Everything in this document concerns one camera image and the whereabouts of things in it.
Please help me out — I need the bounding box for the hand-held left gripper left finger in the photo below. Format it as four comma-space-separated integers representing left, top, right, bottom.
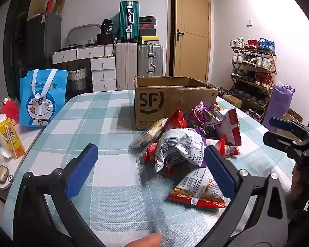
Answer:
13, 143, 107, 247

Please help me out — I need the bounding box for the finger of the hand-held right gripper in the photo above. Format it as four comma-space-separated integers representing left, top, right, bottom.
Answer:
269, 117, 309, 137
263, 131, 303, 157

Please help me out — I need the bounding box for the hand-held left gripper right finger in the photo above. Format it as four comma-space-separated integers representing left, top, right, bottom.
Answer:
198, 145, 292, 247

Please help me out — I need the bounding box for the small red snack packet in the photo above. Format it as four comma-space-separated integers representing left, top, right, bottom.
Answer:
214, 137, 240, 158

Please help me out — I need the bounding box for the red noodle stick snack packet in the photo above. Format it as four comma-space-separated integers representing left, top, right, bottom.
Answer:
166, 167, 227, 209

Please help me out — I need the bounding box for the white purple snack packet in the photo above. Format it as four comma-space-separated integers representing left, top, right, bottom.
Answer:
154, 128, 207, 175

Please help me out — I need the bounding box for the shiny red chips packet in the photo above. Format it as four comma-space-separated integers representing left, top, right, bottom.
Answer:
167, 109, 189, 132

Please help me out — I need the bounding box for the clear wafer biscuit packet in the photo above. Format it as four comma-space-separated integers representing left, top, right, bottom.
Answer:
129, 118, 168, 149

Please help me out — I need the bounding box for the person's right hand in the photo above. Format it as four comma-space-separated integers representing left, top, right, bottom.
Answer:
290, 163, 309, 207

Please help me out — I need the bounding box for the person's left hand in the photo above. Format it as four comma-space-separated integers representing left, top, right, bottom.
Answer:
123, 240, 163, 247

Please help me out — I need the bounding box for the printed cardboard box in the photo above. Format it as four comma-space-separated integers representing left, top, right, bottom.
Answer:
275, 108, 304, 142

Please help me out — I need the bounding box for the purple fabric bag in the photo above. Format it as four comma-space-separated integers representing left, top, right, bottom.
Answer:
268, 82, 295, 133

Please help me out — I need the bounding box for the wooden shoe rack with shoes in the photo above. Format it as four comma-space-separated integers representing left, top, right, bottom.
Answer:
230, 36, 276, 122

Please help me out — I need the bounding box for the teal plaid tablecloth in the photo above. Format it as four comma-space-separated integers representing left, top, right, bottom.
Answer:
2, 90, 296, 247

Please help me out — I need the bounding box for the small brown cardboard box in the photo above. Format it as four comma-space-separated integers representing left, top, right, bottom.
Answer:
223, 95, 242, 109

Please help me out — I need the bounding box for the pile of loose sneakers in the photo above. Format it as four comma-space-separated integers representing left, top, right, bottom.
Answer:
218, 86, 232, 97

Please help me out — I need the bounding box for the yellow carton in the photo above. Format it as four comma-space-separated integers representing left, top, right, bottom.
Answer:
0, 118, 26, 158

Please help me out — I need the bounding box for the blue cartoon tote bag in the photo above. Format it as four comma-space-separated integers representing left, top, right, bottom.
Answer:
19, 68, 69, 128

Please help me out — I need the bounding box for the beige earbuds case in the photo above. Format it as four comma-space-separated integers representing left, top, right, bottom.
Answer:
0, 165, 14, 184

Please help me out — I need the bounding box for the woven laundry basket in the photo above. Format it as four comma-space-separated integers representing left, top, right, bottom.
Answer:
68, 65, 88, 91

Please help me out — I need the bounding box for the red pouch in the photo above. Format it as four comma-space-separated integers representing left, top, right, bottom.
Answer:
1, 96, 20, 125

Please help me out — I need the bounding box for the white drawer dresser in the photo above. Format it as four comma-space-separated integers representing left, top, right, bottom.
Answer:
51, 45, 117, 92

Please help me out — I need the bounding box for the beige suitcase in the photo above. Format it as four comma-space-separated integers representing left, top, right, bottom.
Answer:
115, 42, 139, 91

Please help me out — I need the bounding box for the silver suitcase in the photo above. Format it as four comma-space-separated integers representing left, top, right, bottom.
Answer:
137, 44, 164, 77

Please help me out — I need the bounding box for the black round box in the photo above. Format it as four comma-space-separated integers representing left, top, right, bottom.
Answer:
96, 33, 115, 45

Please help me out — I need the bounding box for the grey refrigerator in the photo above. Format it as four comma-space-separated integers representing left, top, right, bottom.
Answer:
26, 13, 62, 70

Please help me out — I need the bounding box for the wooden door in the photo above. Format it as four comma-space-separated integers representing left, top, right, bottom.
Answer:
174, 0, 212, 83

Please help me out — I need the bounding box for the dark wardrobe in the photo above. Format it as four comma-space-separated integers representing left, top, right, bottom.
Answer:
4, 0, 36, 101

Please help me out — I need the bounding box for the black paper bag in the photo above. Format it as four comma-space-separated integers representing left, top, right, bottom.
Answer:
100, 19, 114, 34

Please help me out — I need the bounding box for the yellow and black shoe box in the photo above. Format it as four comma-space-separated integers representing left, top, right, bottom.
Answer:
140, 35, 159, 45

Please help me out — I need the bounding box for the teal suitcase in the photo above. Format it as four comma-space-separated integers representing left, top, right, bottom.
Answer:
118, 1, 140, 41

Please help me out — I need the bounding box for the narrow brown cardboard piece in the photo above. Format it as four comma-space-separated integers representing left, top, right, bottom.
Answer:
54, 0, 66, 16

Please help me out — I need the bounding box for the large flat cardboard sheet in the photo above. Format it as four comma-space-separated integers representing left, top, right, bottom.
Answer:
27, 0, 49, 21

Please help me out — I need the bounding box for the grey oval frame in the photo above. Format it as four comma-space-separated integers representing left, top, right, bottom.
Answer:
68, 24, 101, 47

